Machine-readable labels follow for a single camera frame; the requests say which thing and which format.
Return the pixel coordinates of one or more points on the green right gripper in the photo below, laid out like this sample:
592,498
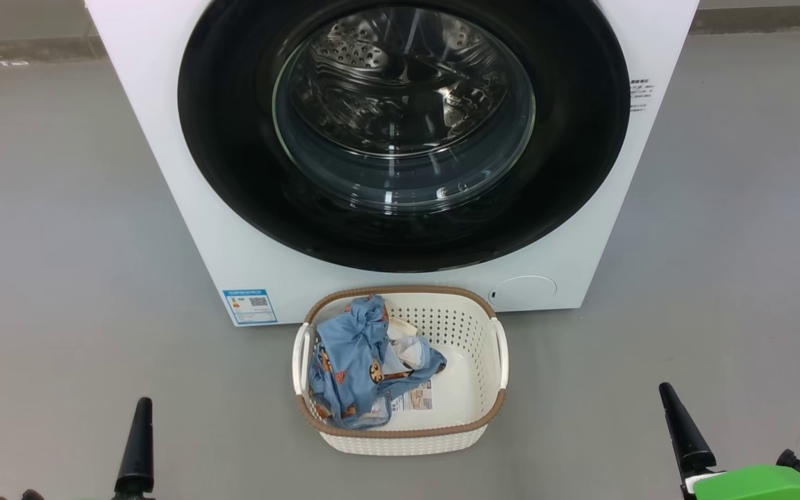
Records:
761,485

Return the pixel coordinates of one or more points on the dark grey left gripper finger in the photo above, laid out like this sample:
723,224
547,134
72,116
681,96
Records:
136,451

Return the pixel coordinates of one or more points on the blue bear print garment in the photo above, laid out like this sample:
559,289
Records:
351,354

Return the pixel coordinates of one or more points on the light blue cream garment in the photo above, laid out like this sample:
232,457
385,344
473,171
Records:
414,351

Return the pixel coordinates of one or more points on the white front-load washing machine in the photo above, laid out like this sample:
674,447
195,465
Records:
185,229

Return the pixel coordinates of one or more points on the steel washing machine drum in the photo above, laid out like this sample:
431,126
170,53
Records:
372,55

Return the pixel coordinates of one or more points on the blue white energy label sticker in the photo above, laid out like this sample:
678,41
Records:
251,307

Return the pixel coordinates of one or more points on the white round filter cover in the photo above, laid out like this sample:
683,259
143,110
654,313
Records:
525,293

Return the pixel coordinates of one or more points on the cream plastic laundry basket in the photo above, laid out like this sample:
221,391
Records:
455,389

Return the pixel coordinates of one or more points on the paper product label sticker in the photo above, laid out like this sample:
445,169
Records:
417,399

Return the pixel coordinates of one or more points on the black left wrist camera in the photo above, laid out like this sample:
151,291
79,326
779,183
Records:
21,496

